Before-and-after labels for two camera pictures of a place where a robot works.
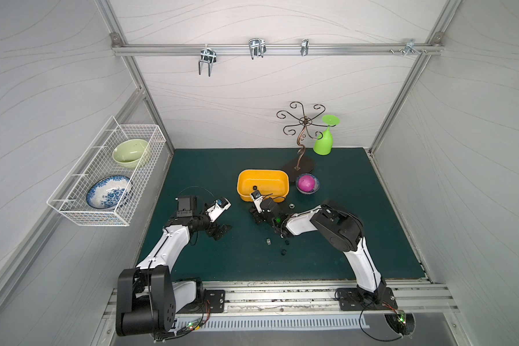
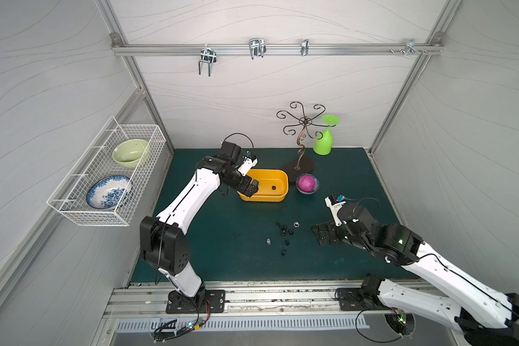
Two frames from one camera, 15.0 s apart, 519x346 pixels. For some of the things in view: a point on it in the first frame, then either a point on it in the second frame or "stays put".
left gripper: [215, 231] -> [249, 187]
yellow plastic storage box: [273, 184] stays put
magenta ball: [306, 183] stays put
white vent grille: [209, 323] stays put
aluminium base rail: [424, 300] stays put
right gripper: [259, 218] -> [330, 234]
